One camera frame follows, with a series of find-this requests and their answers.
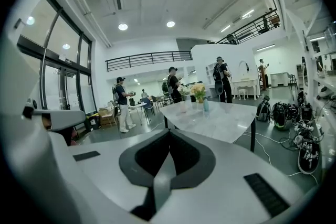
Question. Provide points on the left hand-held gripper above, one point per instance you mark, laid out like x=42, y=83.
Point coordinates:
x=27, y=110

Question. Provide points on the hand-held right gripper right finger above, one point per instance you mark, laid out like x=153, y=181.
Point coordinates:
x=231, y=165

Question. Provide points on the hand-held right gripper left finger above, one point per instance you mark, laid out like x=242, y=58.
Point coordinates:
x=105, y=165

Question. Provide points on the blue ribbed vase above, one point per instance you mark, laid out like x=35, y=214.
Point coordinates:
x=206, y=106

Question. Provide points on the pink ceramic vase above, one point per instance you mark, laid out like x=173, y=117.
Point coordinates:
x=183, y=107

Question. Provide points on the peach flowers bouquet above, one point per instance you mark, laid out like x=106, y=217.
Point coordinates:
x=197, y=89

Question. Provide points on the cardboard box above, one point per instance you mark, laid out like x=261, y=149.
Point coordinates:
x=107, y=116

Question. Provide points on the white marble table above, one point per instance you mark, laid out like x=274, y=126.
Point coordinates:
x=218, y=123

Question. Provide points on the glass entrance doors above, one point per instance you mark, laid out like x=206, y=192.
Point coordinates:
x=52, y=78

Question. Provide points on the blue chair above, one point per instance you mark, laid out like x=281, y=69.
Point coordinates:
x=148, y=106

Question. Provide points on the white carved stool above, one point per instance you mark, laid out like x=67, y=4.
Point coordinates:
x=242, y=91

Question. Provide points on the white vanity table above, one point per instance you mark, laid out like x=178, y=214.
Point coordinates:
x=246, y=84

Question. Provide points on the black mezzanine railing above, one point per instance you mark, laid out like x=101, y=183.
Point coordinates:
x=130, y=61
x=252, y=26

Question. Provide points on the white bookcase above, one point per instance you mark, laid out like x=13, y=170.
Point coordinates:
x=211, y=73

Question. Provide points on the white low cabinet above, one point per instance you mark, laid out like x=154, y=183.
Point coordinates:
x=279, y=80

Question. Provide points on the black chair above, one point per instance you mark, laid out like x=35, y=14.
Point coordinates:
x=293, y=81

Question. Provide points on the round ceiling light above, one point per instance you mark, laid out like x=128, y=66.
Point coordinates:
x=123, y=26
x=170, y=24

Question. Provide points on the white shelving rack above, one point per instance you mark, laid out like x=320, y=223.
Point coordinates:
x=325, y=81

